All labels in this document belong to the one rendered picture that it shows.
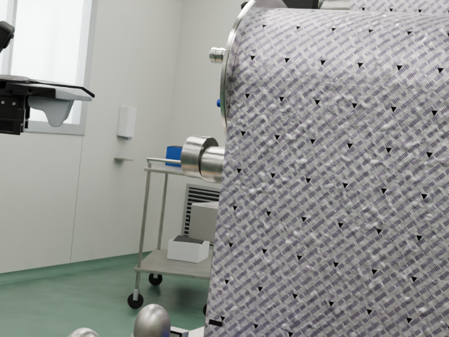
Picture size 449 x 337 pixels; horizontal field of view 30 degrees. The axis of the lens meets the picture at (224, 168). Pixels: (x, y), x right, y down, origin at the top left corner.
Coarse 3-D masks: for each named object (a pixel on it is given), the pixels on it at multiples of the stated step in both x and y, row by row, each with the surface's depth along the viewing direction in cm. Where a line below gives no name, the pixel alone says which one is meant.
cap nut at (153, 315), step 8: (152, 304) 61; (144, 312) 61; (152, 312) 60; (160, 312) 61; (136, 320) 61; (144, 320) 60; (152, 320) 60; (160, 320) 60; (168, 320) 61; (136, 328) 61; (144, 328) 60; (152, 328) 60; (160, 328) 60; (168, 328) 61; (136, 336) 60; (144, 336) 60; (152, 336) 60; (160, 336) 60; (168, 336) 61
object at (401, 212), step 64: (256, 192) 65; (320, 192) 62; (384, 192) 60; (448, 192) 58; (256, 256) 65; (320, 256) 62; (384, 256) 60; (448, 256) 58; (256, 320) 65; (320, 320) 62; (384, 320) 60; (448, 320) 58
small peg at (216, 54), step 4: (212, 48) 73; (216, 48) 73; (220, 48) 72; (224, 48) 72; (212, 52) 72; (216, 52) 72; (220, 52) 72; (212, 56) 73; (216, 56) 72; (220, 56) 72; (212, 60) 73; (216, 60) 73; (220, 60) 72
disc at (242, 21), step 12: (252, 0) 68; (264, 0) 69; (276, 0) 71; (252, 12) 68; (240, 24) 66; (240, 36) 66; (228, 48) 65; (228, 60) 65; (228, 72) 65; (228, 84) 65; (228, 96) 66; (228, 108) 66
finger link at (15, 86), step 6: (6, 84) 122; (12, 84) 122; (18, 84) 122; (24, 84) 122; (18, 90) 122; (24, 90) 122; (30, 90) 123; (36, 90) 122; (42, 90) 122; (48, 90) 122; (54, 90) 123; (42, 96) 123; (48, 96) 123; (54, 96) 123
